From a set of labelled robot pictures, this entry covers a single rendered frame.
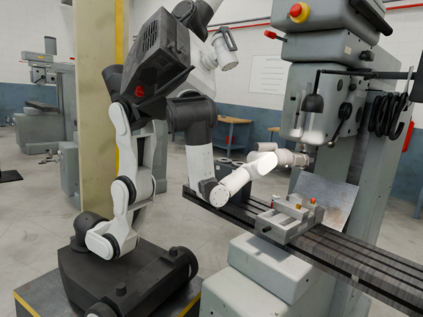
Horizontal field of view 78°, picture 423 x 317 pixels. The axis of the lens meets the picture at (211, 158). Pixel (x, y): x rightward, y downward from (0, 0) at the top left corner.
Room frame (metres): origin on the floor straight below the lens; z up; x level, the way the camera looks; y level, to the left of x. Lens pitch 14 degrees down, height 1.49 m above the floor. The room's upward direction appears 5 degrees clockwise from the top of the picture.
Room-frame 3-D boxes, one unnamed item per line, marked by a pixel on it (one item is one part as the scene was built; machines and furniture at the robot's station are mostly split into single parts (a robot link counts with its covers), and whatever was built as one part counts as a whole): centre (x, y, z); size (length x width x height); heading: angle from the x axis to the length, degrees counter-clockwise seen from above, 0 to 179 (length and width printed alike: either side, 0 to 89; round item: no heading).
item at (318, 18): (1.14, -0.41, 1.81); 0.47 x 0.26 x 0.16; 137
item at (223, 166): (1.40, -0.11, 1.02); 0.22 x 0.12 x 0.20; 57
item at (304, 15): (0.96, -0.25, 1.76); 0.06 x 0.02 x 0.06; 47
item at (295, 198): (1.12, -0.41, 1.03); 0.06 x 0.05 x 0.06; 44
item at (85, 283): (1.22, 0.46, 0.59); 0.64 x 0.52 x 0.33; 59
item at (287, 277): (1.13, -0.40, 0.78); 0.50 x 0.35 x 0.12; 137
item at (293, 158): (1.08, -0.32, 1.23); 0.13 x 0.12 x 0.10; 29
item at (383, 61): (1.49, -0.75, 1.66); 0.80 x 0.23 x 0.20; 137
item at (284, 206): (1.08, -0.37, 1.01); 0.15 x 0.06 x 0.04; 44
